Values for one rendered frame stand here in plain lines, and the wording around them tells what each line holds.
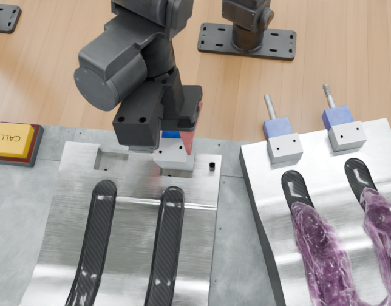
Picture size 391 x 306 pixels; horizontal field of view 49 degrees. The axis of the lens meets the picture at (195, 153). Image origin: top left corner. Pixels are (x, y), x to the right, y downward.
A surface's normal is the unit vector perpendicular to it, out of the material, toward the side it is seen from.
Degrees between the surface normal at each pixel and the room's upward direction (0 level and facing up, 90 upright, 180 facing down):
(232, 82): 0
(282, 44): 0
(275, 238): 27
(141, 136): 70
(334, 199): 21
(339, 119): 0
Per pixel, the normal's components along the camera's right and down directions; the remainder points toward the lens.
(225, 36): -0.04, -0.40
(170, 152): -0.19, -0.26
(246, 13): -0.54, 0.77
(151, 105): -0.12, -0.70
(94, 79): -0.53, 0.65
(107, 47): 0.11, -0.59
